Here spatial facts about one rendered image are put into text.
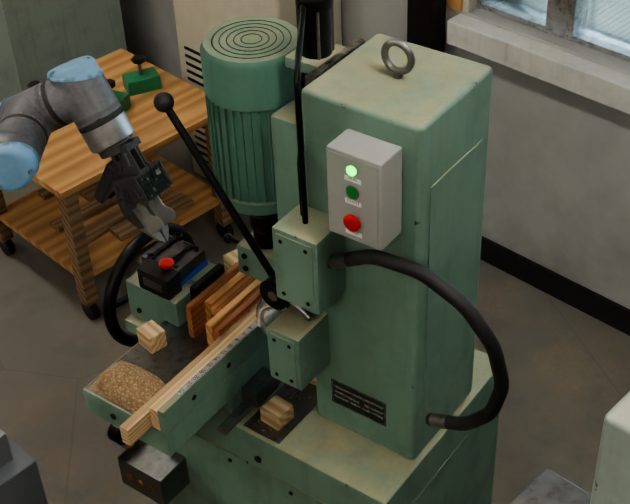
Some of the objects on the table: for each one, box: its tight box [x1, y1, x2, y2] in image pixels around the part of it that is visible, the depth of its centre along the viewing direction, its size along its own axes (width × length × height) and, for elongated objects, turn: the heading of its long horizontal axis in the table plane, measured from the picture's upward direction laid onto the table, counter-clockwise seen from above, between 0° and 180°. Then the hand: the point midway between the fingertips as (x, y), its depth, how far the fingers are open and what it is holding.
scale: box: [176, 319, 258, 396], centre depth 222 cm, size 50×1×1 cm, turn 147°
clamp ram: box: [186, 263, 225, 300], centre depth 230 cm, size 9×8×9 cm
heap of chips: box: [88, 360, 167, 413], centre depth 215 cm, size 9×14×4 cm, turn 57°
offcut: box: [136, 320, 167, 354], centre depth 224 cm, size 4×4×4 cm
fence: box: [157, 325, 268, 434], centre depth 224 cm, size 60×2×6 cm, turn 147°
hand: (160, 236), depth 222 cm, fingers closed
